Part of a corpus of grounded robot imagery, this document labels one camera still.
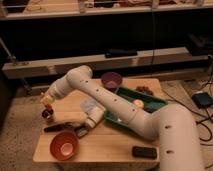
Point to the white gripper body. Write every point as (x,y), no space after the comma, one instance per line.
(46,99)

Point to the green plastic tray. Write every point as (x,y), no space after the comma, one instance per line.
(130,95)

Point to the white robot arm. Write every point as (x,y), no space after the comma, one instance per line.
(172,124)

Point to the small metal cup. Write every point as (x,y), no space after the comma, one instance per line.
(48,115)

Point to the clear plastic bag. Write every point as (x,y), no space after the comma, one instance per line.
(88,105)

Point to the small dark box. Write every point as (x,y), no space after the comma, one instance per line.
(81,131)

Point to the white cylindrical bottle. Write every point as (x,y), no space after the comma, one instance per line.
(94,116)

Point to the orange bowl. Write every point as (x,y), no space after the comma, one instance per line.
(64,146)

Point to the purple bowl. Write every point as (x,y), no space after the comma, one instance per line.
(111,80)

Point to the wooden low shelf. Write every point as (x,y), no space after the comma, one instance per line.
(47,67)

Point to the black object on shelf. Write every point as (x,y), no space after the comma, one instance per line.
(112,53)

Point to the peach apple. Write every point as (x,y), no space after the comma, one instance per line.
(139,103)

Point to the brown dried food pile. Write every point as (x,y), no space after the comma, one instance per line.
(145,90)

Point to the dark green sponge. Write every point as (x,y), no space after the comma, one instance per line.
(153,106)

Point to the black rectangular remote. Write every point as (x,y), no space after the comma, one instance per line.
(144,152)

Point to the black power adapter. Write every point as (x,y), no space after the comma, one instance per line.
(202,100)

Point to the dark handled tool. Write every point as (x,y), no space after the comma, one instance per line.
(58,127)

